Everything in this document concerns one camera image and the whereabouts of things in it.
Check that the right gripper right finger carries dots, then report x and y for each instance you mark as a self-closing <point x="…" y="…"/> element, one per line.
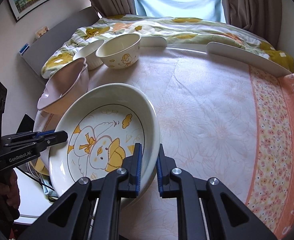
<point x="167" y="187"/>

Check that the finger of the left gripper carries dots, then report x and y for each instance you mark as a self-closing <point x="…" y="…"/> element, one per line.
<point x="51" y="139"/>
<point x="45" y="133"/>

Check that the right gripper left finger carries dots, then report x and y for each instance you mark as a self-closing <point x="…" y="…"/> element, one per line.
<point x="130" y="174"/>

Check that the pink handled bowl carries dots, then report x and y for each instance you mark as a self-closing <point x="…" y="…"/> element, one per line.
<point x="65" y="87"/>

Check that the duck cartoon plate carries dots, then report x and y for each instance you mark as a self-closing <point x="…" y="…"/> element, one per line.
<point x="103" y="127"/>

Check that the white ribbed bowl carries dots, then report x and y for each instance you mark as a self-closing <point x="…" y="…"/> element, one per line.
<point x="88" y="52"/>

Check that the cream cartoon bowl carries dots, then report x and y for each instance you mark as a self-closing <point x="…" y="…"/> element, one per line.
<point x="120" y="52"/>

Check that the person's left hand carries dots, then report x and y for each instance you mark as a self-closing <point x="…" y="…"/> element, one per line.
<point x="9" y="195"/>

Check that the pink floral tablecloth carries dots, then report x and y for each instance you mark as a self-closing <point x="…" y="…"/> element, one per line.
<point x="225" y="119"/>

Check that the grey headboard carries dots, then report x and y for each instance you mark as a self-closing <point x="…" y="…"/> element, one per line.
<point x="41" y="50"/>

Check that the white tray table rim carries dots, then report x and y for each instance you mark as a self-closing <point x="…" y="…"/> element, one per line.
<point x="224" y="50"/>

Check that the floral green white duvet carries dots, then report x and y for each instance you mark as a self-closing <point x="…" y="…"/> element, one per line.
<point x="176" y="30"/>

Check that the beige curtain right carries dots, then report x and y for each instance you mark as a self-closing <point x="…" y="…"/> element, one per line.
<point x="261" y="17"/>

